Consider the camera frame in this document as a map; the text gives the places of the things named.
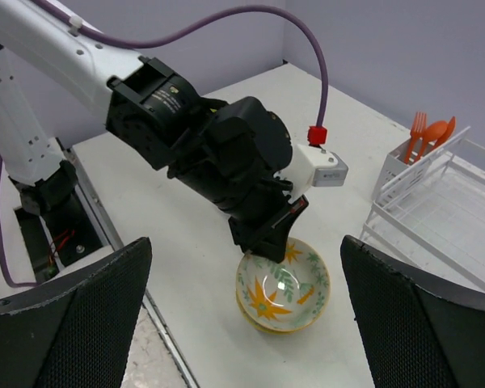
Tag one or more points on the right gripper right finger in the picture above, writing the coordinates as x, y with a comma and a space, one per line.
417, 329

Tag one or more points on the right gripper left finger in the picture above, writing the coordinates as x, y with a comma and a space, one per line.
75, 331

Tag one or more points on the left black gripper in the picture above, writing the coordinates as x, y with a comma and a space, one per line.
261, 222

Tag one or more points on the rearmost grey bowl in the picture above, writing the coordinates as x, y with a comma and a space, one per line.
284, 295

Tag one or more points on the tan yellow rimmed bowl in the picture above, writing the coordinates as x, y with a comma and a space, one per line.
273, 331

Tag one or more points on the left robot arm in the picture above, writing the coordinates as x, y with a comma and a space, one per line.
228, 153

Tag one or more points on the orange plastic fork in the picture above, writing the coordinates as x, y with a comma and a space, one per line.
417, 131

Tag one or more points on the orange plastic spoon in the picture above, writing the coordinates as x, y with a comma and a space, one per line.
432, 133

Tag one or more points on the orange plastic knife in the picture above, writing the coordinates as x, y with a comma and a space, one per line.
447, 134

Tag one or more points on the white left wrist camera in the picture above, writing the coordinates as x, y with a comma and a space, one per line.
312, 167

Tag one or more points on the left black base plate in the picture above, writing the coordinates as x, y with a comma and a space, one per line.
54, 224

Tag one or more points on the white wire dish rack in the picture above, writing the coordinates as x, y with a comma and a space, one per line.
431, 214

